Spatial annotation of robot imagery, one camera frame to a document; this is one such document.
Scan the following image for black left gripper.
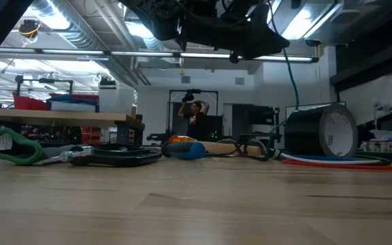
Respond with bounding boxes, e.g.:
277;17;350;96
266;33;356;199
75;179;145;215
177;0;291;61

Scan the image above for black-rimmed safety glasses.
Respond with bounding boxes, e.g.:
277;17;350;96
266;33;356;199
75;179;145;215
205;137;282;162

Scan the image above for wooden dowel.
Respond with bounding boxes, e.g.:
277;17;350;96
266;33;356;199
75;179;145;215
167;135;263;157

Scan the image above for person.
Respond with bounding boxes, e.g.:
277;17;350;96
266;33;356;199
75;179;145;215
178;92;214;142

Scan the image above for black shelf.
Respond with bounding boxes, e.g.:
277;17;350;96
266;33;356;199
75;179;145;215
329;20;392;93

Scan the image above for white desk lamp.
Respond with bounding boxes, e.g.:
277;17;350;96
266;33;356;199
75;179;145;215
371;97;392;131

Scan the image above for white container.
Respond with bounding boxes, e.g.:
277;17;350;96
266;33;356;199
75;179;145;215
98;84;138;116

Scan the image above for black C-clamp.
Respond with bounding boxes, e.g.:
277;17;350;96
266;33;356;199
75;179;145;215
59;142;163;168

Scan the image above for long tube light bar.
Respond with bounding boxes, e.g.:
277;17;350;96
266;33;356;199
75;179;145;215
0;47;320;65

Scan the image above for red storage drawers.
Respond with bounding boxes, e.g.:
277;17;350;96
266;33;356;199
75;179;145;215
80;126;101;144

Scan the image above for white tray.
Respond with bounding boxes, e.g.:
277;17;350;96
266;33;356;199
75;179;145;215
50;101;97;113

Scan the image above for wooden workbench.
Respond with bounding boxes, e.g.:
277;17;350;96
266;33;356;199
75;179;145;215
0;107;146;146

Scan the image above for red plastic bin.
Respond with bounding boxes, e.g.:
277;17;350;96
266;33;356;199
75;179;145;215
13;95;51;111

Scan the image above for grey black green-cuffed work glove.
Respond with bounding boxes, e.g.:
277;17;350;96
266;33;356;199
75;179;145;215
0;127;81;167

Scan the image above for black gantry frame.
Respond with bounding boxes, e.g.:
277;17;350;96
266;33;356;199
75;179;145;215
167;88;220;144

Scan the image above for black duct tape roll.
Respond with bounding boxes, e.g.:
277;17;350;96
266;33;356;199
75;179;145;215
283;102;359;159

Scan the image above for red cord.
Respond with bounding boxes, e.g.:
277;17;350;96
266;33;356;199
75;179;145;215
281;159;392;171

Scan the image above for dark teal cord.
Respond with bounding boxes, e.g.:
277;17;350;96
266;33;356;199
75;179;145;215
350;154;392;167

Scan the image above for silver ventilation duct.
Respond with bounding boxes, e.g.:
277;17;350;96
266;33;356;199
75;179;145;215
29;0;141;90

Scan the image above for blue hose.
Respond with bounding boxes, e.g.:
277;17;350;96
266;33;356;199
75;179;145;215
46;94;100;107

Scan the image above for black camera rig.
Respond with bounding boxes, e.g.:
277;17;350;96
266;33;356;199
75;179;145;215
14;74;75;97

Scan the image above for black reel with yellow cord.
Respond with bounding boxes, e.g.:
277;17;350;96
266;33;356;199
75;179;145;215
17;19;43;47

